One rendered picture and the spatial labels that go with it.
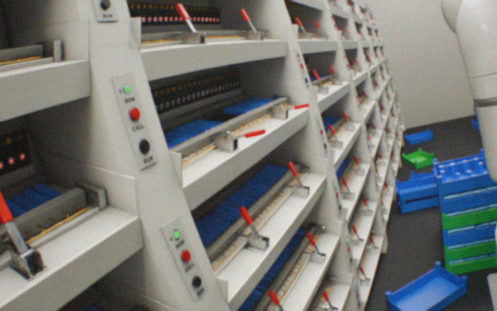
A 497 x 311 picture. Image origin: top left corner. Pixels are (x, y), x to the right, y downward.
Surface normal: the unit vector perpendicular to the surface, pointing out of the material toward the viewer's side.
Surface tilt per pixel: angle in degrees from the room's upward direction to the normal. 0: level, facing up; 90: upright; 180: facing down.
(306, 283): 20
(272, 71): 90
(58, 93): 111
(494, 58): 88
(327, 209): 90
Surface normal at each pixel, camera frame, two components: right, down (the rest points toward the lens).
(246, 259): 0.03, -0.94
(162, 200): 0.86, -0.18
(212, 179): 0.91, 0.17
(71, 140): -0.43, 0.29
